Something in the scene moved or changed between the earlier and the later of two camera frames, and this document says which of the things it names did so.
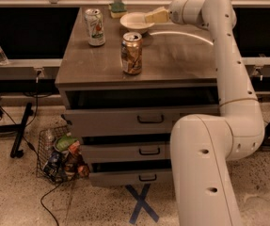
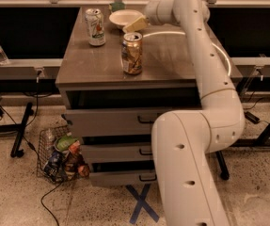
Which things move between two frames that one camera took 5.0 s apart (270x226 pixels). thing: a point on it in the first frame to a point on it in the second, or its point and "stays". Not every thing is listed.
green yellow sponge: (118, 9) stays
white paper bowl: (135, 23) to (125, 17)
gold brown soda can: (132, 53) stays
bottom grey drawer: (134, 178) stays
